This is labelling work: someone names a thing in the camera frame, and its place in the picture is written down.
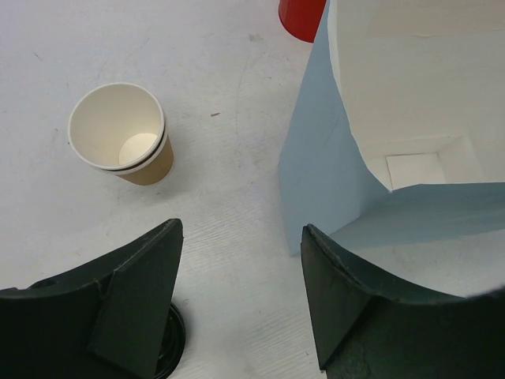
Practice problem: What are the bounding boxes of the light blue paper bag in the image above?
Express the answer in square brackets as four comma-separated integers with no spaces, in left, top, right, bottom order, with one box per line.
[278,0,505,257]

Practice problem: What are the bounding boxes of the stacked black cup lids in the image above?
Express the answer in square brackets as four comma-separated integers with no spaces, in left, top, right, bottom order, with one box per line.
[154,302,186,379]

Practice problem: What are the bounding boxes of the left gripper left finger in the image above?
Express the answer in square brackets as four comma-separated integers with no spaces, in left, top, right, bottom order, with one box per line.
[1,219,183,379]

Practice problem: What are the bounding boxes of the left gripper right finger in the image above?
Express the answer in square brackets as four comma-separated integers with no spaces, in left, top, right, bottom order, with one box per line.
[301,225,504,378]

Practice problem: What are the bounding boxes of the stacked brown paper cups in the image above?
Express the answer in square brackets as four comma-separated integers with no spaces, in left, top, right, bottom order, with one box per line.
[68,83,174,186]

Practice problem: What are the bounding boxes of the red ribbed cylinder holder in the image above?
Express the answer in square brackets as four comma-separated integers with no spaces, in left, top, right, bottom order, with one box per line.
[278,0,327,43]

